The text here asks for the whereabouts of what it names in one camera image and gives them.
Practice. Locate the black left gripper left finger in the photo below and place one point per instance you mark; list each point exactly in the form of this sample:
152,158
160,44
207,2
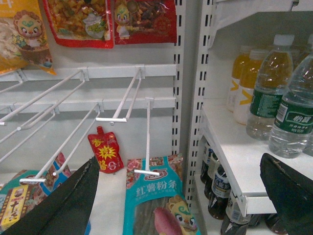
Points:
66,210

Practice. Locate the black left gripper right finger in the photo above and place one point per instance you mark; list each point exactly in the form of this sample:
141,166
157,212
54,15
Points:
291,194

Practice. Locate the water bottle green label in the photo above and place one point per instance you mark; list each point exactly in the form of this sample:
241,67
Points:
293,124
272,80

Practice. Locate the yellow spice box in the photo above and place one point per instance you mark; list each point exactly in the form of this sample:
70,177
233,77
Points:
14,207

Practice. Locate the red sauce pouch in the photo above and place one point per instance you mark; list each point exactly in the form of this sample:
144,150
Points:
106,149

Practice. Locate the dark tea bottle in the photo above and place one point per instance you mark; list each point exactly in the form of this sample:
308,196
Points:
220,191

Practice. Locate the teal sweet potato noodle bag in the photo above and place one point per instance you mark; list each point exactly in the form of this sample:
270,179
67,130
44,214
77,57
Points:
154,204

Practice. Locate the yellow vitamin drink bottle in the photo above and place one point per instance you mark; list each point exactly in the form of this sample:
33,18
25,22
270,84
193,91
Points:
246,85
237,68

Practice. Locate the yellow snack bag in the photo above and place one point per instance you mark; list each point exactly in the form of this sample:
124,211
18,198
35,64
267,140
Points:
23,39

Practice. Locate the red snack bag left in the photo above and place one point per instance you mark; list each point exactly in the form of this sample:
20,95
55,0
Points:
80,23

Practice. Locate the red snack bag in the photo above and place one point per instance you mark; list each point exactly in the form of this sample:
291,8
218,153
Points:
80,23
144,21

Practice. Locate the white slotted upright post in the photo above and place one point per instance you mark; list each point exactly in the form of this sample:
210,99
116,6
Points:
200,13

